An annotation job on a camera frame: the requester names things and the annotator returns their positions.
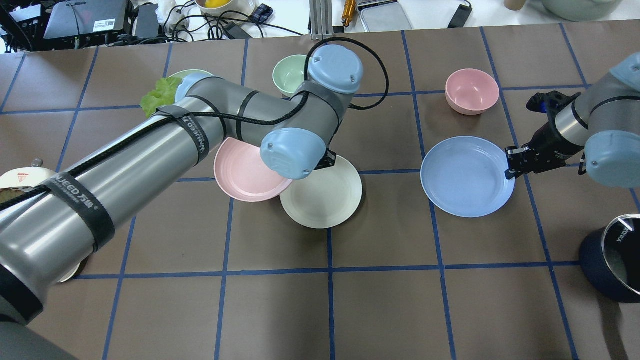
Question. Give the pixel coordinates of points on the aluminium frame post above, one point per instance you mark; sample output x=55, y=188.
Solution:
x=321, y=19

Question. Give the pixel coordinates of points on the dark blue pot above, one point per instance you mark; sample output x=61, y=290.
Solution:
x=610, y=259

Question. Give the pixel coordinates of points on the pink bowl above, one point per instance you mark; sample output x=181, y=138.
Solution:
x=471, y=92

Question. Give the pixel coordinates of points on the grey metal tin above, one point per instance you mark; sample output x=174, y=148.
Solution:
x=383, y=16

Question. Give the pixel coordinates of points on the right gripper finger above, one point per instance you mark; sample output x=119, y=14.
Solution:
x=513, y=153
x=512, y=173

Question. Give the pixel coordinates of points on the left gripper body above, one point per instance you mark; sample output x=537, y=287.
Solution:
x=327, y=159

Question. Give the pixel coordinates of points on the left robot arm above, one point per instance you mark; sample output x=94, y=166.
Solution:
x=50, y=229

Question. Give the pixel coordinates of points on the bowl with toy fruit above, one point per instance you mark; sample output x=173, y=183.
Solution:
x=217, y=7

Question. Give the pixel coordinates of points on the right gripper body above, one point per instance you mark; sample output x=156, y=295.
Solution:
x=549, y=141

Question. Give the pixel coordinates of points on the green plate with food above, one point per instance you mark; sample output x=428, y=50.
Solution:
x=185, y=73

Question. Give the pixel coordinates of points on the bread slice in toaster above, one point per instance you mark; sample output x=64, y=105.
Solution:
x=10, y=193

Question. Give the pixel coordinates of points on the green bowl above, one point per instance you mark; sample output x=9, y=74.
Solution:
x=289, y=74

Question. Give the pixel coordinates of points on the black power adapter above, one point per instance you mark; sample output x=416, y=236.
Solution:
x=460, y=16

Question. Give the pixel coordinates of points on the pink plate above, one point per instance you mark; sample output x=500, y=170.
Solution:
x=241, y=173

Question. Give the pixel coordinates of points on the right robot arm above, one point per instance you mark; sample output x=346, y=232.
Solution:
x=602, y=123

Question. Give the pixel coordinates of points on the cream plate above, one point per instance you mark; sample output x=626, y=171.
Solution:
x=326, y=198

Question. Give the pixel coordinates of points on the lettuce leaf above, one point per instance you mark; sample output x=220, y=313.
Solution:
x=162, y=95

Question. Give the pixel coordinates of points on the blue plate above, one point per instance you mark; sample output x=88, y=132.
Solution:
x=465, y=176

